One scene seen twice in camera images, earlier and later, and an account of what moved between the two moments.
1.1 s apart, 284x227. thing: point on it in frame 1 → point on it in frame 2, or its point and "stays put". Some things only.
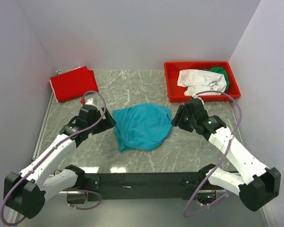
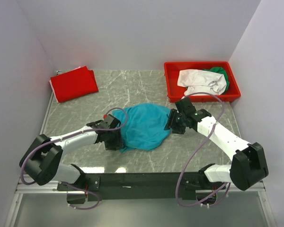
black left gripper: [108, 121] → [117, 143]
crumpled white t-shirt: [197, 81] stays put
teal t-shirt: [144, 126] stays put
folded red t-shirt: [74, 83] stays put
